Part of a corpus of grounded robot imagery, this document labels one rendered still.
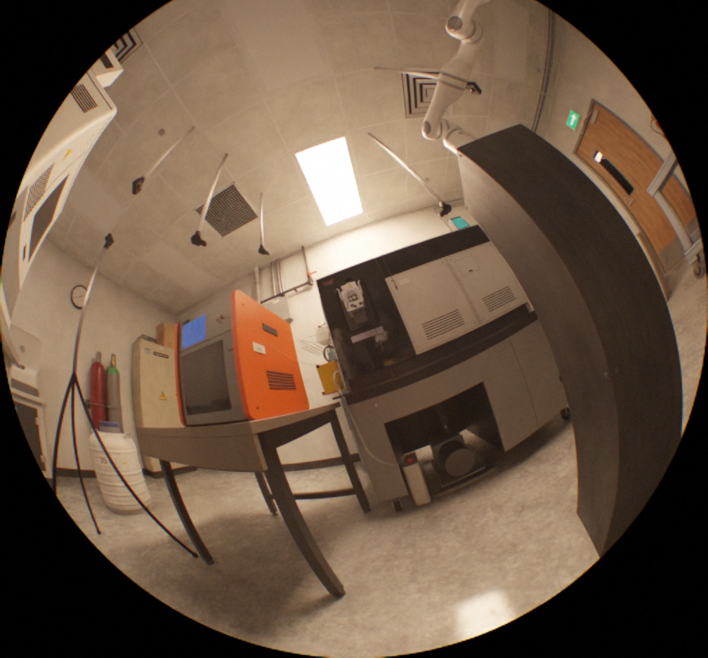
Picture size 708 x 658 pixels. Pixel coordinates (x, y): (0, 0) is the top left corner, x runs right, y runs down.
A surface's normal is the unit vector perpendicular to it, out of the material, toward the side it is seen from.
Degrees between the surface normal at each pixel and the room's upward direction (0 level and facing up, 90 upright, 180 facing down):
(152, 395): 90
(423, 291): 90
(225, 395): 90
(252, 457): 90
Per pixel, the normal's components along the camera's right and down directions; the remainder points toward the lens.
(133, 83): 0.30, 0.86
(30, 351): 0.98, -0.11
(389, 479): -0.18, -0.36
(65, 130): 0.94, -0.35
